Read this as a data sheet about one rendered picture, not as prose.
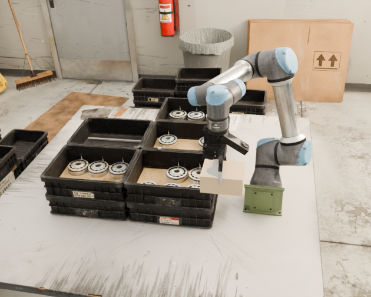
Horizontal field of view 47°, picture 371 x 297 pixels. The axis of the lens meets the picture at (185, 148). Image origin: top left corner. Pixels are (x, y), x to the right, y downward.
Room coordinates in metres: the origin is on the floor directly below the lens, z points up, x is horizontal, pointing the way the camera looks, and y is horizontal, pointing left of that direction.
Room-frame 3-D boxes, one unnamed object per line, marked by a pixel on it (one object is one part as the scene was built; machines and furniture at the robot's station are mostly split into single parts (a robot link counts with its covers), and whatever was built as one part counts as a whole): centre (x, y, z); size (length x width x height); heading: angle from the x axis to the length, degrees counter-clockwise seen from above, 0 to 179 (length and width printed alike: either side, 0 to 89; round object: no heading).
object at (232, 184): (1.33, -0.14, 1.08); 0.16 x 0.12 x 0.07; 77
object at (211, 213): (1.63, 0.06, 0.76); 0.40 x 0.30 x 0.12; 78
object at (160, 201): (1.63, 0.06, 0.87); 0.40 x 0.30 x 0.11; 78
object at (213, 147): (1.34, -0.11, 1.24); 0.09 x 0.08 x 0.12; 77
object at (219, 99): (1.34, -0.12, 1.40); 0.09 x 0.08 x 0.11; 145
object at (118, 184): (1.71, 0.45, 0.92); 0.40 x 0.30 x 0.02; 78
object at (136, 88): (3.65, 0.24, 0.31); 0.40 x 0.30 x 0.34; 77
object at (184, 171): (1.70, 0.05, 0.86); 0.10 x 0.10 x 0.01
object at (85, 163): (1.80, 0.55, 0.86); 0.10 x 0.10 x 0.01
